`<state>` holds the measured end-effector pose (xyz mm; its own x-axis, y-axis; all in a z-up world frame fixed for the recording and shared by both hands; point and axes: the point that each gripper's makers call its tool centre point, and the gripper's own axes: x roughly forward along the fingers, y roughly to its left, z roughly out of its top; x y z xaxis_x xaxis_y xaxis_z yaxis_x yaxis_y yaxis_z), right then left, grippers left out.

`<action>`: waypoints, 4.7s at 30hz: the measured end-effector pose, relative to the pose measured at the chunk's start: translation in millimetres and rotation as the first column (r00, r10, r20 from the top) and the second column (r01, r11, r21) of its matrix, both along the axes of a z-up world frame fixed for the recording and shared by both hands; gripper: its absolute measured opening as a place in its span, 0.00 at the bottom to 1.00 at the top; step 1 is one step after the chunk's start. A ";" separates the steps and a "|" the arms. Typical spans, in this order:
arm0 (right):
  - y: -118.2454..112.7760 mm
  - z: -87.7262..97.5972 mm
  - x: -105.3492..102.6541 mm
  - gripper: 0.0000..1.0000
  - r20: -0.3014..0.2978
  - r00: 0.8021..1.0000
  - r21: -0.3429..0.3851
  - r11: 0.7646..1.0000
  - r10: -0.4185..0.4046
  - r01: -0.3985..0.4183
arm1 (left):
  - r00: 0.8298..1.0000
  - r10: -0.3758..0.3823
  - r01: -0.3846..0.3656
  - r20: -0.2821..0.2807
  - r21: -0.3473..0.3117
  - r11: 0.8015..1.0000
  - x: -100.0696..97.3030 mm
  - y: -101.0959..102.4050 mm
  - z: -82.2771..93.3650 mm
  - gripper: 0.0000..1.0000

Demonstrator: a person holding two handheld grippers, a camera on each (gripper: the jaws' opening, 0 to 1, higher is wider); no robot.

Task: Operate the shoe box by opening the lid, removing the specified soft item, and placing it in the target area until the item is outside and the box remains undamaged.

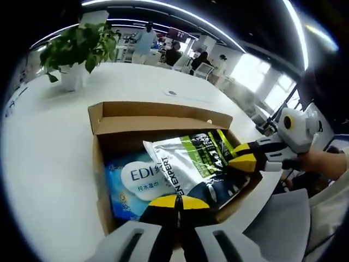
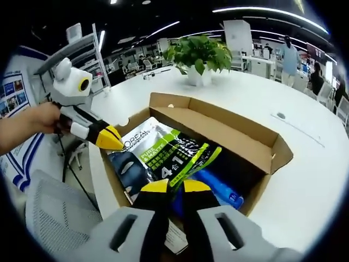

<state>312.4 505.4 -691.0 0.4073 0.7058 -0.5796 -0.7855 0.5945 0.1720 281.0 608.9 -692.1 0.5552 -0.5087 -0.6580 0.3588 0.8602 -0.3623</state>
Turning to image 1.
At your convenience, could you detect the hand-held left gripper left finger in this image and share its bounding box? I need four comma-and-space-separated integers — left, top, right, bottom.
84, 195, 179, 262

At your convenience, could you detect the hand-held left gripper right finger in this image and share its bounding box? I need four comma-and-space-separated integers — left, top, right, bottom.
178, 195, 273, 262

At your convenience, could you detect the blue wet wipes soft pack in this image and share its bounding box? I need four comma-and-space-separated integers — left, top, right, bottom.
103, 151, 180, 222

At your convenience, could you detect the silver green foil pouch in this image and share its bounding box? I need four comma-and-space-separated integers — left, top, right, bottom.
142, 129, 253, 210

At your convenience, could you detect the brown cardboard shoe box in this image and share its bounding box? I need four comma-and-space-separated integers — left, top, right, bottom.
87, 101, 264, 238

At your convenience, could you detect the person's right hand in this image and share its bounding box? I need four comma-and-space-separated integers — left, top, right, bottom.
282, 149, 332, 181

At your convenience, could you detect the black tripod stand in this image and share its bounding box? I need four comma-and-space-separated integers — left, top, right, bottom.
256, 81, 299, 136

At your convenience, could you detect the person's cream jacket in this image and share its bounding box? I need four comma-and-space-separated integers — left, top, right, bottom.
305, 188, 349, 262

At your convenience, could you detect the white office chair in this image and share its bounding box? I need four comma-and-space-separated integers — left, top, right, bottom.
174, 56, 191, 72
195, 63, 214, 81

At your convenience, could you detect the ceiling light strip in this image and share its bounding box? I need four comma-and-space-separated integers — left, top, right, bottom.
283, 0, 310, 70

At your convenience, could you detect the white table socket strip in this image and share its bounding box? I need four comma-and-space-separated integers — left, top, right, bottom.
163, 89, 212, 104

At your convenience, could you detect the potted green plant white pot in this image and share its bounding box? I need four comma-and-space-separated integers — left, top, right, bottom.
39, 21, 121, 92

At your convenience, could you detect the white square pillar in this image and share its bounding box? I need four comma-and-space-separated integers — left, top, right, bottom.
79, 10, 109, 28

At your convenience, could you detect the dark red wall screen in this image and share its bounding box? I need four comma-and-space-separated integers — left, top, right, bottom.
167, 27, 191, 39

